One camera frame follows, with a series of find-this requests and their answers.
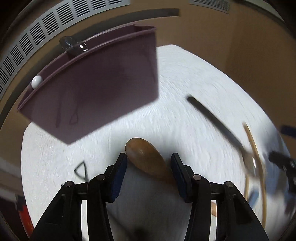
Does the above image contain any maroon plastic utensil box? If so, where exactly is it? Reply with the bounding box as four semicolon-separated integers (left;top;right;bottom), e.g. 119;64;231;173
18;23;160;145

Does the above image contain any short grey vent grille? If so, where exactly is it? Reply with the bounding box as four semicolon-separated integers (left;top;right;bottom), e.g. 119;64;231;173
188;0;230;12

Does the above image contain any white ball-ended ceramic spoon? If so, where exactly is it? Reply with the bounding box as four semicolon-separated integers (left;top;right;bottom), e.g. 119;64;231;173
31;75;43;89

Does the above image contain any wooden chopstick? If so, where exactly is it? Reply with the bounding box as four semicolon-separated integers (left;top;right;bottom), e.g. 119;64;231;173
245;171;250;204
243;123;267;229

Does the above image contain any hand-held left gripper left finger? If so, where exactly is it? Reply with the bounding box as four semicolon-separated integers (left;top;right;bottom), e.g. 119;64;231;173
30;152;128;241

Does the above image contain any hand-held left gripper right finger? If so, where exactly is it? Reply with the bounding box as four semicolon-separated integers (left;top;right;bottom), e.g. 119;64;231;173
171;153;270;241

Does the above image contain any blue plastic spoon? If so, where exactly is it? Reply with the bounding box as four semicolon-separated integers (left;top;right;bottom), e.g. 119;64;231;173
248;190;260;204

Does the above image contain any black-handled steel spoon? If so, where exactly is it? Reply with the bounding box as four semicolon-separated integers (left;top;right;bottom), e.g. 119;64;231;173
187;96;258;174

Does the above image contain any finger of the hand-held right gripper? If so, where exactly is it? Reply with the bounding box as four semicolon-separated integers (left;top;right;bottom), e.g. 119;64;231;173
280;125;296;137
269;151;292;167

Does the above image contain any long grey vent grille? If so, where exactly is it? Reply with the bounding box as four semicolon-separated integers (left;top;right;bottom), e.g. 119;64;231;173
0;0;131;100

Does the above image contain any red door mat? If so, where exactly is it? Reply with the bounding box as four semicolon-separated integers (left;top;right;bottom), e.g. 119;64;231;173
17;195;34;237

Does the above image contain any wooden spoon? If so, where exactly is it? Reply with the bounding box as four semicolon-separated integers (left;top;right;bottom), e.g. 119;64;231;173
125;137;218;216

